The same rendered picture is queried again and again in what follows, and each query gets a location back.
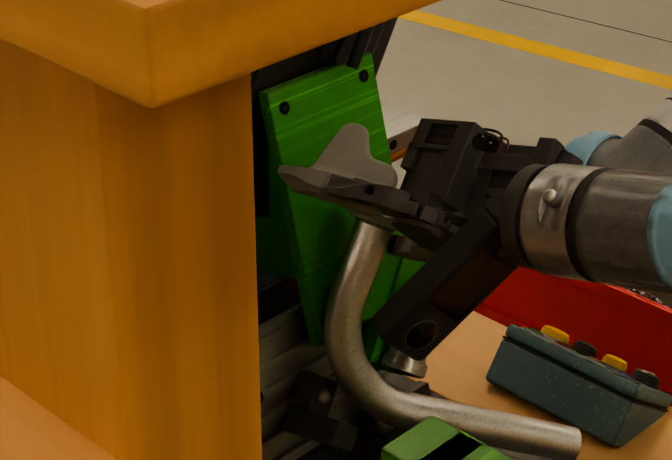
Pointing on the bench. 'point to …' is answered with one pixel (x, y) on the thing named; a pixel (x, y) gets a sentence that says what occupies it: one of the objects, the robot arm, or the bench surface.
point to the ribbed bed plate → (282, 383)
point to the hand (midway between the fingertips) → (334, 216)
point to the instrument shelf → (212, 10)
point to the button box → (575, 387)
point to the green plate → (295, 266)
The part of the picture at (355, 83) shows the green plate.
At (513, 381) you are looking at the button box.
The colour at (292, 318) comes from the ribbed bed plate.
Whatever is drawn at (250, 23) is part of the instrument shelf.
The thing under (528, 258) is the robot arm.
